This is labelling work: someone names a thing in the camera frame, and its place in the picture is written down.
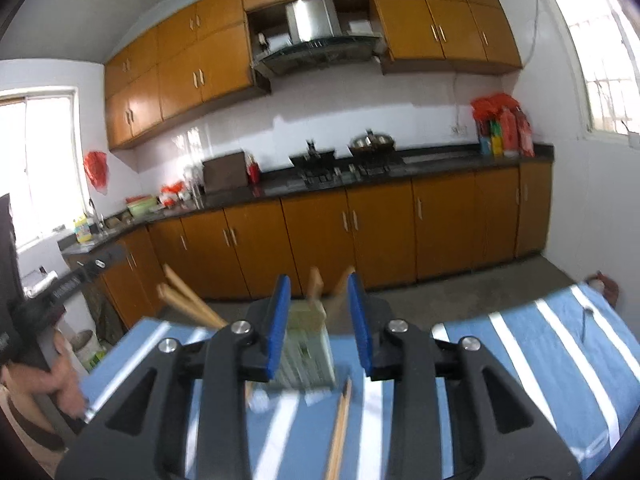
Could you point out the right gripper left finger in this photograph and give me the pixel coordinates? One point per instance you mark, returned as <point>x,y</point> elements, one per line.
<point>140,432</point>

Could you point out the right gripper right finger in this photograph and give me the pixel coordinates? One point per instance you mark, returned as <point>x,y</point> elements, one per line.
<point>497,431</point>

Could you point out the wooden chopstick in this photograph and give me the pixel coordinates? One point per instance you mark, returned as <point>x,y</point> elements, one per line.
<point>339,295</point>
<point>315,288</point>
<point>175,282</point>
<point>188,308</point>
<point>334,465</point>

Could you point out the orange lower kitchen cabinets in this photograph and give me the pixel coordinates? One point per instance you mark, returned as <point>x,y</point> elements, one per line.
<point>455,218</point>

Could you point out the orange kitchen cabinets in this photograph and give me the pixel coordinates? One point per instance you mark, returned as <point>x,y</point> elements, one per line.
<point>455,218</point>
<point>218,52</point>

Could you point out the orange upper kitchen cabinets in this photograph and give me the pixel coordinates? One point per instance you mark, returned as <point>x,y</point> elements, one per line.
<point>218,52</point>

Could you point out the person's left hand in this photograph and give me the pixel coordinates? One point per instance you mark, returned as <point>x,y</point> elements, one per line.
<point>61,380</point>

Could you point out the green perforated utensil holder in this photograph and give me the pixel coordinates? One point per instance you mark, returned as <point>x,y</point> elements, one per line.
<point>306,359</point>

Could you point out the yellow detergent bottle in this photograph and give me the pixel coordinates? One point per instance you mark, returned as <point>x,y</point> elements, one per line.
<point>82,230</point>

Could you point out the black countertop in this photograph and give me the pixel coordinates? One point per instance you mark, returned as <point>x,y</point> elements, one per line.
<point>404,164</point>

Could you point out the left window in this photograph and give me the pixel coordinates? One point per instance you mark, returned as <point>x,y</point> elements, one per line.
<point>39,164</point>

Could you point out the window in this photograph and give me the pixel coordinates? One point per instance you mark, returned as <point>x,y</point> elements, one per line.
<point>39,164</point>
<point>603,46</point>

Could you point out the green basin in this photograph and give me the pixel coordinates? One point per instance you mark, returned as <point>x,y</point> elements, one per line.
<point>140,206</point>

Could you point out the red white plastic bag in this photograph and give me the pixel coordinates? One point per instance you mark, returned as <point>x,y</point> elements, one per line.
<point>172,194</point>

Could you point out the brown cutting board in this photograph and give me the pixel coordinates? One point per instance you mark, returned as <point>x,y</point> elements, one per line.
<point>224,173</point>

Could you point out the red bottle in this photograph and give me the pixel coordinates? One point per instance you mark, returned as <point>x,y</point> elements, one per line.
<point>253,170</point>

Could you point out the blue white striped tablecloth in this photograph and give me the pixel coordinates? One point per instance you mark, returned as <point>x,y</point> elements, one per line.
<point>589,391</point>

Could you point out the black hex key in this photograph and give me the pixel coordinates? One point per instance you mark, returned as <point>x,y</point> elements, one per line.
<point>587,316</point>

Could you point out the black wok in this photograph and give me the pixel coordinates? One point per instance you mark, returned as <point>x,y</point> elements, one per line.
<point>313,159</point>

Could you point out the wok with steel lid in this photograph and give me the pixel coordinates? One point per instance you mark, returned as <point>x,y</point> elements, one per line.
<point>372,144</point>

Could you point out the red plastic bag on counter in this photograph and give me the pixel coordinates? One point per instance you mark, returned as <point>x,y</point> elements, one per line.
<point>503,129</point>

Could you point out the steel range hood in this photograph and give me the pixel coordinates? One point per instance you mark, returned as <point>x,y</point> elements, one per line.
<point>302,35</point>

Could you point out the right window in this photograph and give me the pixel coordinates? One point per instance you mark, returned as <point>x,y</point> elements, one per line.
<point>603,46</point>

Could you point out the red bag hanging on wall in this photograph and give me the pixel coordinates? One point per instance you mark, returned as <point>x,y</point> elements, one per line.
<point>96,170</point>

